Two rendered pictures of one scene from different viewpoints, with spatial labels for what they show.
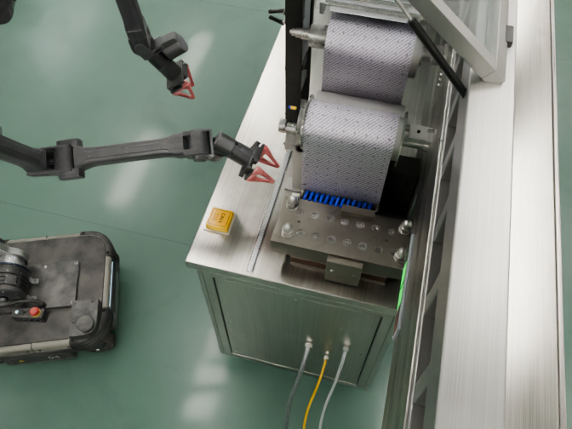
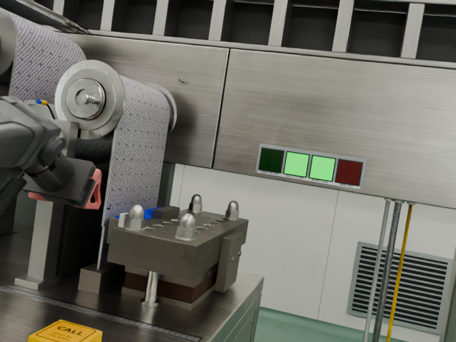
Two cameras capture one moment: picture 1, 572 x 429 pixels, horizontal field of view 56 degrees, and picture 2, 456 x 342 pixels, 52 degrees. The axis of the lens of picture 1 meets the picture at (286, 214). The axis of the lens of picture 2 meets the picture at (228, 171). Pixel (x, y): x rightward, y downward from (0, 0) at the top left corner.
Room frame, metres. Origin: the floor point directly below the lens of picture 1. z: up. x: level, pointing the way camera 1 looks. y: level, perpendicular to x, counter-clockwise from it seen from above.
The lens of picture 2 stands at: (0.73, 0.82, 1.20)
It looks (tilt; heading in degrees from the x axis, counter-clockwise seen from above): 3 degrees down; 271
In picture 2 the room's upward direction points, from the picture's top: 9 degrees clockwise
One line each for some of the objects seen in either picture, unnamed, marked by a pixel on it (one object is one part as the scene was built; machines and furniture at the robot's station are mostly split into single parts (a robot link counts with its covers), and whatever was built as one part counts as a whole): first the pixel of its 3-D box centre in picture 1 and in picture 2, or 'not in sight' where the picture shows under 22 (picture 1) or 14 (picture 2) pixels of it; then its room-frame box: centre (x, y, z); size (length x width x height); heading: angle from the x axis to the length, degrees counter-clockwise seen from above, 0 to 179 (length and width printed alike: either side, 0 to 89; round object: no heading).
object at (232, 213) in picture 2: (402, 254); (233, 210); (0.72, -0.31, 1.05); 0.04 x 0.04 x 0.04
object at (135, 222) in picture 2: (292, 201); (136, 216); (0.89, -0.02, 1.05); 0.04 x 0.04 x 0.04
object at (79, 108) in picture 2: (302, 121); (85, 98); (1.02, -0.05, 1.25); 0.07 x 0.02 x 0.07; 166
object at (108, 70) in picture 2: (307, 122); (89, 100); (1.01, -0.06, 1.25); 0.15 x 0.01 x 0.15; 166
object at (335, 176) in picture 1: (342, 179); (137, 176); (0.93, -0.16, 1.11); 0.23 x 0.01 x 0.18; 76
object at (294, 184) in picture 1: (294, 156); (46, 202); (1.06, -0.03, 1.05); 0.06 x 0.05 x 0.31; 76
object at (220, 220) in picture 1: (220, 220); (66, 341); (0.92, 0.21, 0.91); 0.07 x 0.07 x 0.02; 76
